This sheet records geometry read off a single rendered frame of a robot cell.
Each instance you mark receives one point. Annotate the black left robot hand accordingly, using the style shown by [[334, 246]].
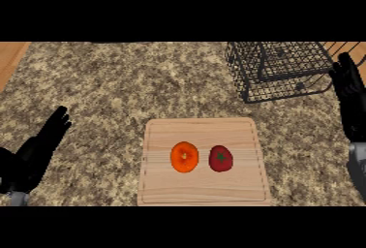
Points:
[[36, 151]]

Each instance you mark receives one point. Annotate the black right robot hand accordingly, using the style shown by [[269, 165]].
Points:
[[352, 97]]

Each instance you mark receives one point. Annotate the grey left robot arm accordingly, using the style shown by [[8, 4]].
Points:
[[17, 198]]

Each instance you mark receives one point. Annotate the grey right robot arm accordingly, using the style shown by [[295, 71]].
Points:
[[357, 168]]

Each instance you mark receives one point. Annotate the red tomato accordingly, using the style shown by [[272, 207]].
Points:
[[220, 158]]

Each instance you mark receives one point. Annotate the pale wooden cutting board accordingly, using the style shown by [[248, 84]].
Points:
[[204, 180]]

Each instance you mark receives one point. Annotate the orange fruit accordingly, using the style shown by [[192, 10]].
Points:
[[185, 157]]

